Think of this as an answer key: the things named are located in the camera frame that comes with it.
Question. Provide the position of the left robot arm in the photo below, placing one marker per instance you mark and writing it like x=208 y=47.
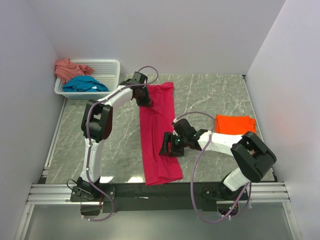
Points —
x=97 y=123

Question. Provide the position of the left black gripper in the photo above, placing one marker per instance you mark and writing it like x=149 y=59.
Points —
x=146 y=102

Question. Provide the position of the white plastic basket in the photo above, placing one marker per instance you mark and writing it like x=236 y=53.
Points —
x=106 y=72

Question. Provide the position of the salmon pink t-shirt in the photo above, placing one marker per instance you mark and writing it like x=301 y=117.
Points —
x=66 y=70

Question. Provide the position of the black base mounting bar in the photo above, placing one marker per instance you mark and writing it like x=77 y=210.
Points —
x=208 y=196

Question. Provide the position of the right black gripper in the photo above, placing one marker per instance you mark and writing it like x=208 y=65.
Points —
x=168 y=137

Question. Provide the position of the teal blue t-shirt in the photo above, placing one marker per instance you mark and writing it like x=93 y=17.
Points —
x=84 y=83

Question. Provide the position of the folded orange t-shirt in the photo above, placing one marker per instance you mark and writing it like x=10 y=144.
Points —
x=234 y=125

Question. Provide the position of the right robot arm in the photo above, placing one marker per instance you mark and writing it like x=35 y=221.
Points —
x=253 y=157

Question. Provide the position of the magenta t-shirt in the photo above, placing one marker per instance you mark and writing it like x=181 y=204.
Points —
x=154 y=122

